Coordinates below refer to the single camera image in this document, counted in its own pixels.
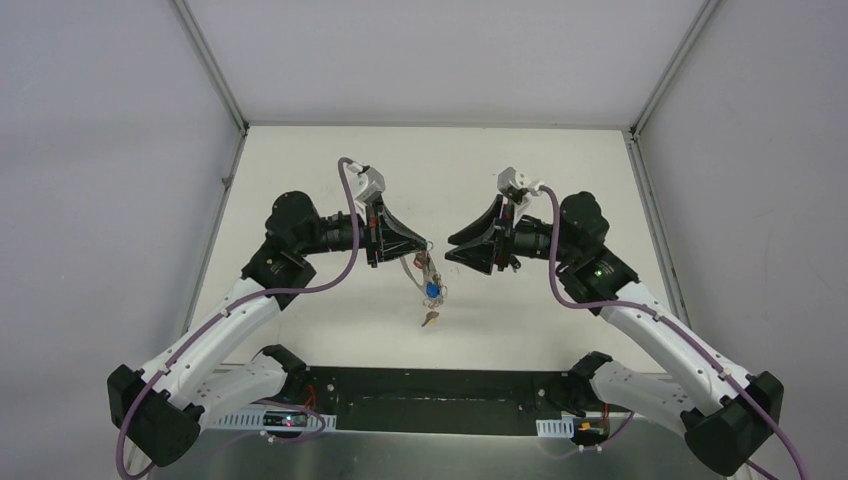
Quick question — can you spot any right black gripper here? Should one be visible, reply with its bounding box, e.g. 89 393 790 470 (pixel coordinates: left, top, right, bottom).
445 195 577 274

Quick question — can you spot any large silver carabiner keyring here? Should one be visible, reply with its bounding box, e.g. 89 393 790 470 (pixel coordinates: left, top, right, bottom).
400 250 444 309

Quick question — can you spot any key with blue tag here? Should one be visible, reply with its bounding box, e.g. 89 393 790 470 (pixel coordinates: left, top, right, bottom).
425 282 442 299

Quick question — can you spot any key with yellow tag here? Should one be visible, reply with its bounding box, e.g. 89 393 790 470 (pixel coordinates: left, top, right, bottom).
421 311 439 327

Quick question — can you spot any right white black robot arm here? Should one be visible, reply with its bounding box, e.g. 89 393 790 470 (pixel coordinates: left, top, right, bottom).
446 192 784 477

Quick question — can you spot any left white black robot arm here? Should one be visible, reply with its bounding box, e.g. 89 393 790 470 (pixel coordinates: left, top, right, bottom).
107 191 427 467

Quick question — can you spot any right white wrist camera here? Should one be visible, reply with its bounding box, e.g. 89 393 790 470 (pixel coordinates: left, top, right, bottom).
497 167 544 219

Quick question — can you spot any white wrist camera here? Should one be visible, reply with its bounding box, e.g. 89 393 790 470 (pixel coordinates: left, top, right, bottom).
497 167 544 219
354 165 386 216

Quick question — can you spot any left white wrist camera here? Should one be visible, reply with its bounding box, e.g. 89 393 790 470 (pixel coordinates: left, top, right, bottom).
354 165 386 216

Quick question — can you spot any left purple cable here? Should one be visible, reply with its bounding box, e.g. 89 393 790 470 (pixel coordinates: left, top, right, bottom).
115 156 370 480

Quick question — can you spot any purple cable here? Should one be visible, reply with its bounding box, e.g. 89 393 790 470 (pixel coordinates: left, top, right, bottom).
115 156 370 480
537 185 812 480

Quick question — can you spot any right white slotted cable duct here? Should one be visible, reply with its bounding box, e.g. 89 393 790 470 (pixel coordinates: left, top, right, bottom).
535 417 575 439

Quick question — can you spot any white slotted cable duct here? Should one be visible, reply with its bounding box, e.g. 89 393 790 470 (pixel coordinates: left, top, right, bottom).
535 417 575 439
207 407 337 433

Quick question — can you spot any right aluminium frame post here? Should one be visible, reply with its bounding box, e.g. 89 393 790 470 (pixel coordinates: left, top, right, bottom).
629 0 724 140

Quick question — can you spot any aluminium frame post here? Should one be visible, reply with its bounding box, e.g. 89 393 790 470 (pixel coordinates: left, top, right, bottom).
169 0 249 136
629 0 724 140

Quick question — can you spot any left white slotted cable duct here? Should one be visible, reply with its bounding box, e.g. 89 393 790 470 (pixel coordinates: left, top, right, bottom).
207 407 337 433

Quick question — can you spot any left aluminium frame post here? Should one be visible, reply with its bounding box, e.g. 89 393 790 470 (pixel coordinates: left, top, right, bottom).
169 0 249 136

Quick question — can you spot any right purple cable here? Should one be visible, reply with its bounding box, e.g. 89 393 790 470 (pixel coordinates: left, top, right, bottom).
537 185 812 480

